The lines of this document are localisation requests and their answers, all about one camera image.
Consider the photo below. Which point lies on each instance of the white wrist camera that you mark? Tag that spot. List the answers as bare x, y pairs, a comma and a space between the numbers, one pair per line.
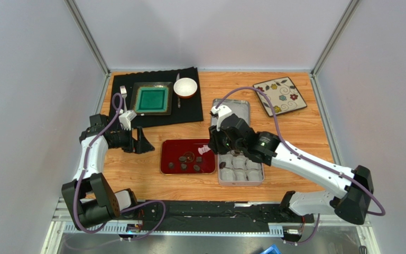
126, 119
220, 113

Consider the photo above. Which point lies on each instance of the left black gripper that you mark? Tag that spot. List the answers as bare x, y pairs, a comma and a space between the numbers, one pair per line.
139, 146

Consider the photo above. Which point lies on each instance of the silver tin with paper cups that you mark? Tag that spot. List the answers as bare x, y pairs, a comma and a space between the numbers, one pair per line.
239, 171

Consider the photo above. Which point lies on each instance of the red lacquer tray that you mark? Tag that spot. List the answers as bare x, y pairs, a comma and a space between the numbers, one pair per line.
171, 150

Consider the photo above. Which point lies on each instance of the green square plate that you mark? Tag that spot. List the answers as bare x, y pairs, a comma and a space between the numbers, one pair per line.
151, 98

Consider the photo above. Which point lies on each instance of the pink handled metal tongs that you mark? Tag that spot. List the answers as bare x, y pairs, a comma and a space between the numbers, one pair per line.
204, 149

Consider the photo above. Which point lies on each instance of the floral square plate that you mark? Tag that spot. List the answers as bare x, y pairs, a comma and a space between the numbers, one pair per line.
282, 93

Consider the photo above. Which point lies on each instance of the white bowl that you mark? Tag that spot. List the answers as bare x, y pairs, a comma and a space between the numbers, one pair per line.
185, 87

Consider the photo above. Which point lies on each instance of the blue plastic bin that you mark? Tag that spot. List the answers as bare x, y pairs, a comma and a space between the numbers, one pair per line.
273, 249

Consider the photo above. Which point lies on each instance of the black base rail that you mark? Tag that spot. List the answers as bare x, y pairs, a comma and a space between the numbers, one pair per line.
213, 216

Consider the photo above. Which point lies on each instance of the silver knife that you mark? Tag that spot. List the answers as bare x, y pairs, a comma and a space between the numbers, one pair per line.
178, 98

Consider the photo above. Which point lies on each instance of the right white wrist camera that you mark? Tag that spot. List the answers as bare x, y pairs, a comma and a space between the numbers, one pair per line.
220, 113

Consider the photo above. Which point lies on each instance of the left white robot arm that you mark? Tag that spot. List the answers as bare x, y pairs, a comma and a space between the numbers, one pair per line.
89, 198

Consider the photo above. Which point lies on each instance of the silver tin lid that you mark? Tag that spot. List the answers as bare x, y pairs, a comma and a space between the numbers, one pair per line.
240, 108

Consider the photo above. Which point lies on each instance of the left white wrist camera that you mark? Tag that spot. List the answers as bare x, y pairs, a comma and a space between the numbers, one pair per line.
126, 119

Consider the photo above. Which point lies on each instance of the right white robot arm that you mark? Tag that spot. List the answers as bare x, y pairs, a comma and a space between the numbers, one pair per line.
347, 193

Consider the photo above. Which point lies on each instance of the silver fork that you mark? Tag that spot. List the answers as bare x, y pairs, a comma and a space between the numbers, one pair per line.
123, 92

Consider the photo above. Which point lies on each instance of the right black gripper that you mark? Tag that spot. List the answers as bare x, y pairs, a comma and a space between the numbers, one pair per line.
215, 141

